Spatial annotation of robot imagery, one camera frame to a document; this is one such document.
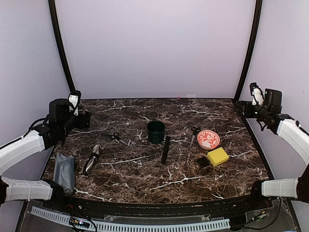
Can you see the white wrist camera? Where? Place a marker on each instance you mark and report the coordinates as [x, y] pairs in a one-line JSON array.
[[257, 94], [73, 100]]

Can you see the left black frame post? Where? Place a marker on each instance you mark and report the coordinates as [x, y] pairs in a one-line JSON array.
[[60, 45]]

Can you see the small black scissors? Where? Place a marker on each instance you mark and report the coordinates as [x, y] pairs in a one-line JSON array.
[[116, 136]]

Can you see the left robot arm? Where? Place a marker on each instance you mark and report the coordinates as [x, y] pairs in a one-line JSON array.
[[43, 134]]

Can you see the grey zipper pouch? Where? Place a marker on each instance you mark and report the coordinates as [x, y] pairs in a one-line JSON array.
[[64, 172]]

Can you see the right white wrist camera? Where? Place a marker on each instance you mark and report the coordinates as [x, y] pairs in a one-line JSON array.
[[257, 94]]

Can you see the black clipper guard comb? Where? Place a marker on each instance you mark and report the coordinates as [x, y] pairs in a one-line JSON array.
[[203, 162]]

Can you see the white slotted cable duct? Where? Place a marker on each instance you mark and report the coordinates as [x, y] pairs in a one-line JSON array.
[[132, 224]]

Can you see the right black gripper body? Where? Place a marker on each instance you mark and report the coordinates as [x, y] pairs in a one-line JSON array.
[[249, 113]]

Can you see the dark green mug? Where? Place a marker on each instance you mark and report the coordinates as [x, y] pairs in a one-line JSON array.
[[156, 131]]

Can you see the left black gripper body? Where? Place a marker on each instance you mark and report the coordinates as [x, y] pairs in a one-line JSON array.
[[83, 122]]

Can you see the black frame post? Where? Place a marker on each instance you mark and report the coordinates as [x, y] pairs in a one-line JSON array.
[[60, 45], [250, 49]]

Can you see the right black frame post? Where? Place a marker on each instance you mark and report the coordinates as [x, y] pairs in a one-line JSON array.
[[250, 49]]

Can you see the long black-handled scissors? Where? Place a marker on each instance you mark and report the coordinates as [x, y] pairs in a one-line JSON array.
[[195, 131]]

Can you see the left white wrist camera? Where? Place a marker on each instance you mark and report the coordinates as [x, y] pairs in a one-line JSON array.
[[73, 100]]

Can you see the silver hair clipper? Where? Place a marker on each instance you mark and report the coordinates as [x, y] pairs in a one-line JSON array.
[[92, 160]]

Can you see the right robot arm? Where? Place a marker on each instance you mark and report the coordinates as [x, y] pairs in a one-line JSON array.
[[266, 109]]

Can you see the yellow sponge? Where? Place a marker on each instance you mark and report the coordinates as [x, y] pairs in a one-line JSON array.
[[217, 156]]

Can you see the black front table rail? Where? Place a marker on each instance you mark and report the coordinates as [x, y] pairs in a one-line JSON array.
[[233, 206]]

